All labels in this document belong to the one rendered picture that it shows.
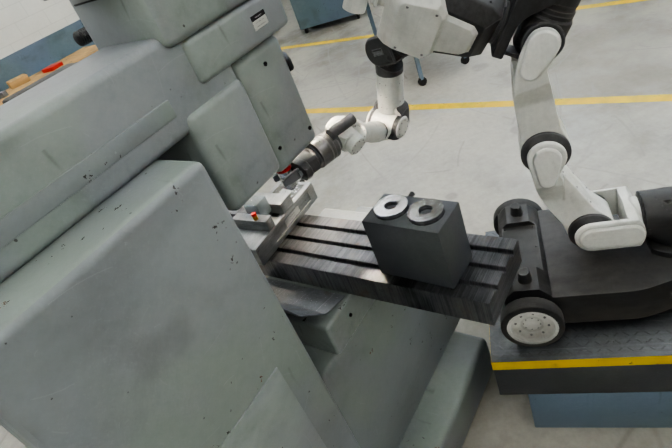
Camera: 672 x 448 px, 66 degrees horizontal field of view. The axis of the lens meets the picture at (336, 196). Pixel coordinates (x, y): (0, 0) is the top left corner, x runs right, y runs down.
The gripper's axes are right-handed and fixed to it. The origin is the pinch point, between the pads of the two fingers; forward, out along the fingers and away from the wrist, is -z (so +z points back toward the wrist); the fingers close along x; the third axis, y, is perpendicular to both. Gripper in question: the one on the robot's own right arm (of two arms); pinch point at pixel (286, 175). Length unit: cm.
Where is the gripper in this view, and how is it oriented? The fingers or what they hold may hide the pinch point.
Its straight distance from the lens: 152.7
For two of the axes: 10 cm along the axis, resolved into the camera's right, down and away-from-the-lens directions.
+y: 3.3, 7.8, 5.3
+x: 6.0, 2.6, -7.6
